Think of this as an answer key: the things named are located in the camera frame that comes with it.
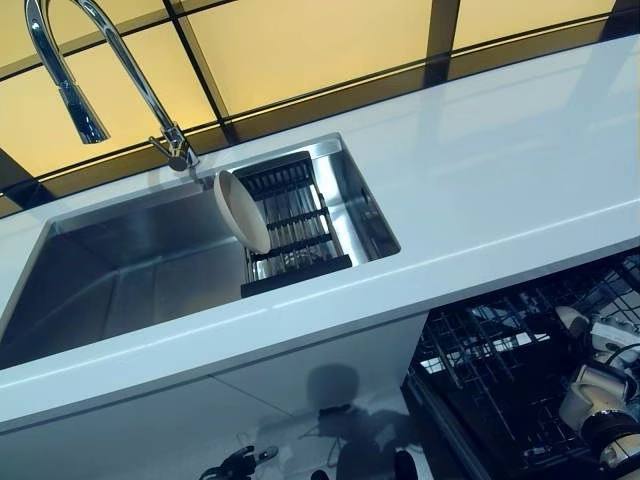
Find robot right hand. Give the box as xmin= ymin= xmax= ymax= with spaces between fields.
xmin=587 ymin=319 xmax=640 ymax=366

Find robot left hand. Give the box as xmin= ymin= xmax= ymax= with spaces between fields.
xmin=201 ymin=445 xmax=280 ymax=480

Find white glossy cabinet door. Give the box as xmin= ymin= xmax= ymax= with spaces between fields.
xmin=209 ymin=318 xmax=427 ymax=480
xmin=0 ymin=374 xmax=236 ymax=480

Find stainless steel kitchen sink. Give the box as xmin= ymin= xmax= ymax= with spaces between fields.
xmin=0 ymin=130 xmax=403 ymax=372

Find black steel sink drying rack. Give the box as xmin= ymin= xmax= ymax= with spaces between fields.
xmin=231 ymin=150 xmax=354 ymax=300

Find chrome gooseneck kitchen faucet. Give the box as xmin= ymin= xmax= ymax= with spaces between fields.
xmin=24 ymin=0 xmax=202 ymax=174

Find dark wire dishwasher plate rack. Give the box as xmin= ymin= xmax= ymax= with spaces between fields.
xmin=409 ymin=288 xmax=640 ymax=462

